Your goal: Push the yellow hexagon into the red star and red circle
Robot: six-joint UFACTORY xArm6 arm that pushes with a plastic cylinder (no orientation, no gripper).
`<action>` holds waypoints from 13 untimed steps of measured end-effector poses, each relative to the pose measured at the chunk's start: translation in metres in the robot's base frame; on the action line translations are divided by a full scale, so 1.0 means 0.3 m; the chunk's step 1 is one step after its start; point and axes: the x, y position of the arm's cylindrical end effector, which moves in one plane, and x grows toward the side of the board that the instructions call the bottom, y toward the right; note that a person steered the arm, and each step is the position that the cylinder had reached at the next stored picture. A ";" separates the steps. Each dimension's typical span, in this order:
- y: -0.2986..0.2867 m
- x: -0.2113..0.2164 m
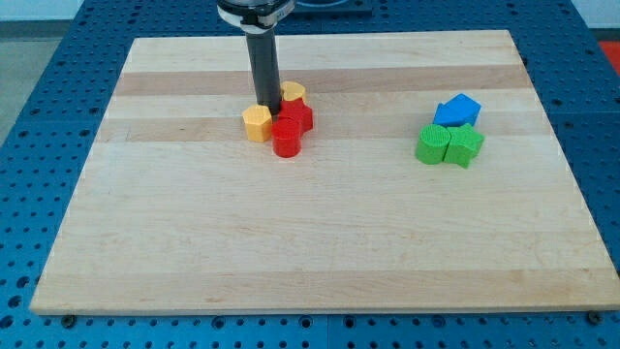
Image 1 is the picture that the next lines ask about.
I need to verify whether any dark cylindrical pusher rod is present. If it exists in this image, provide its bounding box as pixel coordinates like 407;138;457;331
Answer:
246;29;281;115

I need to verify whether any yellow hexagon block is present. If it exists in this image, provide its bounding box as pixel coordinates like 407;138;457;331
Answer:
242;105;272;143

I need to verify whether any yellow block behind star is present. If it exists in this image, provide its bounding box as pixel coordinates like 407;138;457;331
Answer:
280;80;306;102

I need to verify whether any red star block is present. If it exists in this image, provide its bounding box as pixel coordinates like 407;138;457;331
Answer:
278;98;314;136

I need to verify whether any red circle block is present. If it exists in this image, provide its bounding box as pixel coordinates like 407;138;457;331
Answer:
271;118;301;158

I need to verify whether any green circle block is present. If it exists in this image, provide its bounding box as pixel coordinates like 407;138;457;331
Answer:
415;124;451;165

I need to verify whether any green star block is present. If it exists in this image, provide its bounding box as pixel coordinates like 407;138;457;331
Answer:
444;123;484;169

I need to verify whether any wooden board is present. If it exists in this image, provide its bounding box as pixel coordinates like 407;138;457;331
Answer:
30;30;619;316

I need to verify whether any blue pentagon block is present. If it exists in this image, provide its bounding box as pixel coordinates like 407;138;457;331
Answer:
433;93;481;127

